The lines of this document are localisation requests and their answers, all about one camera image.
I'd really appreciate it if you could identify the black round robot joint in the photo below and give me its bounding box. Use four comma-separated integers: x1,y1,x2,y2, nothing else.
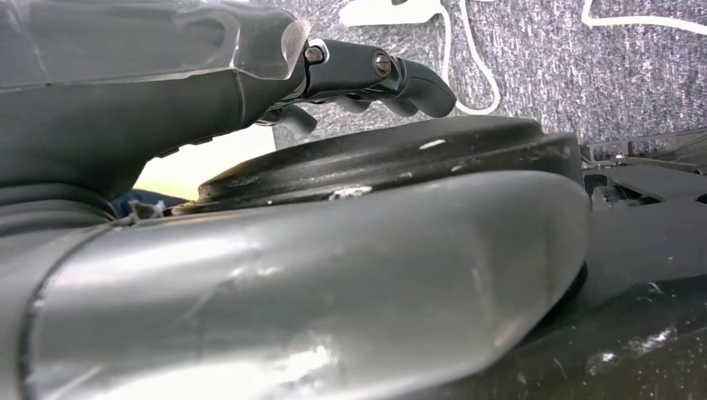
173,114,584,217

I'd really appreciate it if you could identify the white cable with plug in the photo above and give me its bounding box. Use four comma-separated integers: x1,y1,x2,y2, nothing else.
338,0,503,116

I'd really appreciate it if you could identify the thin white cable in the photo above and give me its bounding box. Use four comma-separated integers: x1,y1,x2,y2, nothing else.
580,0,707,37

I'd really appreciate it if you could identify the black metal frame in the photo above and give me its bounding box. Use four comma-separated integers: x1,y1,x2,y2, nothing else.
579,129,707,178

